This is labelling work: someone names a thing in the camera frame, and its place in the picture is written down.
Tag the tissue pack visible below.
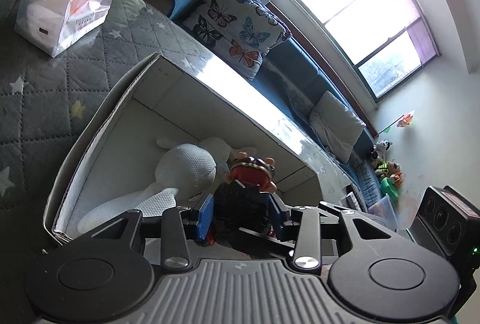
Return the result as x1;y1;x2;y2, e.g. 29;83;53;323
15;0;113;58

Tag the white rabbit plush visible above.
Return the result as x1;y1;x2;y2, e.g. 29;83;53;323
77;137;241;235

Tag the window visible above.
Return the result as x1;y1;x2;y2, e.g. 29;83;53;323
268;0;441;100

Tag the butterfly print pillow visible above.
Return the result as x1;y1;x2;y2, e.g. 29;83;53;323
182;0;293;81

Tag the clear plastic container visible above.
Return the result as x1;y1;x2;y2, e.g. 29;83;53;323
367;195;400;231

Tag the black toy with red headphones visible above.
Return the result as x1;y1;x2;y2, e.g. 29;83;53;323
204;182;274;248

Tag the cardboard box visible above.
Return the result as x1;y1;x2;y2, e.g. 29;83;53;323
43;52;321;248

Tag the grey star-quilted desktop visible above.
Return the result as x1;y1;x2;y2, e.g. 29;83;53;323
0;0;376;272

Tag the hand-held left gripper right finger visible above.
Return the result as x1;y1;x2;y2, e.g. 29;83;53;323
270;194;395;270

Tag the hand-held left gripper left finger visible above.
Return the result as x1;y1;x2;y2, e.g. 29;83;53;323
90;193;216;270

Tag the black and white plush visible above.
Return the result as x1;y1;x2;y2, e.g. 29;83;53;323
370;140;393;163

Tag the white pillow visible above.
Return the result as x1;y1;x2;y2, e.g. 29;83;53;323
308;90;366;163

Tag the blue sofa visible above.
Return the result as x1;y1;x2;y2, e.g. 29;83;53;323
139;0;398;220

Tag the colourful pinwheel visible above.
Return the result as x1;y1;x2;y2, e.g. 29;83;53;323
377;110;416;135

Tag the orange plush toy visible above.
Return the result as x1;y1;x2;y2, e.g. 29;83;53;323
388;161;404;184

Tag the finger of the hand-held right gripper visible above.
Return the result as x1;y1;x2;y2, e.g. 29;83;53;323
230;227;298;259

